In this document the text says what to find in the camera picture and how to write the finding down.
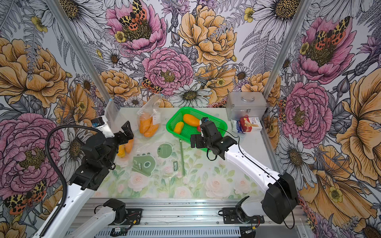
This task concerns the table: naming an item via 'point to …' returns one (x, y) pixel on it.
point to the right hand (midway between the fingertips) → (198, 141)
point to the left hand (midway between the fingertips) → (121, 129)
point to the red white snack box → (247, 124)
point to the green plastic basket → (188, 129)
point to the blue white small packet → (236, 126)
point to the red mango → (199, 128)
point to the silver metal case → (240, 104)
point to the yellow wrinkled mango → (178, 127)
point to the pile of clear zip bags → (163, 159)
